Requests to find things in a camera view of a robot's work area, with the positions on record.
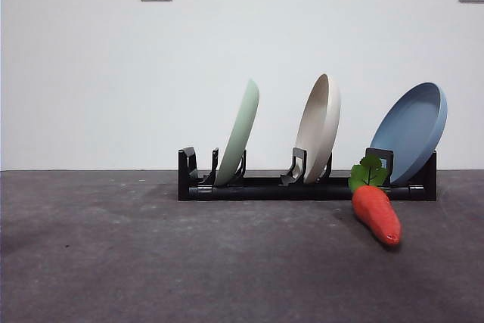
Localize light green plate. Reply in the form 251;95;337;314
214;78;261;188

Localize black plate rack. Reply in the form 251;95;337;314
178;146;438;202

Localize blue plate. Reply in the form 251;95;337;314
369;81;449;185

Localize beige plate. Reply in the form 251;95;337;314
294;73;343;185

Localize orange toy carrot green leaves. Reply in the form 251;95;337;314
348;155;402;247

